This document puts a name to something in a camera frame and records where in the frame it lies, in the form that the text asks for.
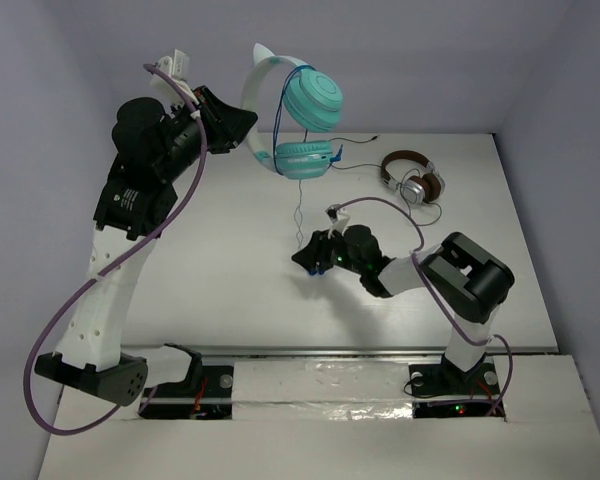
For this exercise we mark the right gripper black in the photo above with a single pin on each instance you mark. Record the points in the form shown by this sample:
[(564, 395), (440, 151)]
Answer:
[(317, 251)]

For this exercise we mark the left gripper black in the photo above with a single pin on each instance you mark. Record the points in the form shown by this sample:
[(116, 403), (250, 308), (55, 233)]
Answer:
[(213, 126)]

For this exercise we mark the teal cat-ear headphones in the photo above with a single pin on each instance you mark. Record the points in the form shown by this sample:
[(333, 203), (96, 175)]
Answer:
[(312, 99)]

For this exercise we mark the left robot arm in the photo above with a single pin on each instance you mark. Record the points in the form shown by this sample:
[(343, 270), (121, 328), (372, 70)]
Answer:
[(154, 147)]

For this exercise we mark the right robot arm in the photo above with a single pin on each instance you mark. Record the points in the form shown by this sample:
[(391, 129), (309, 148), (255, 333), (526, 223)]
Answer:
[(468, 283)]

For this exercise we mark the brown silver headphones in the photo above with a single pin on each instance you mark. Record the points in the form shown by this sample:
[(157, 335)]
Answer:
[(425, 186)]

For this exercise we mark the white foam board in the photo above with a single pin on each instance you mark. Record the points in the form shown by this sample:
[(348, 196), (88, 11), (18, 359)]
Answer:
[(549, 433)]

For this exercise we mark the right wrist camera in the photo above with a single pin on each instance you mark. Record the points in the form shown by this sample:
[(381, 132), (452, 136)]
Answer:
[(339, 218)]

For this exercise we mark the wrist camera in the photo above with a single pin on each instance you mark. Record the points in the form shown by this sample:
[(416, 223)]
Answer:
[(339, 218), (175, 65)]

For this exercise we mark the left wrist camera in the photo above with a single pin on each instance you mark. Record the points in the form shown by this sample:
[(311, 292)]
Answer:
[(175, 65)]

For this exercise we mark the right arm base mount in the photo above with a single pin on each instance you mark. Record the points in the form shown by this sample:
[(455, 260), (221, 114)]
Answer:
[(438, 393)]

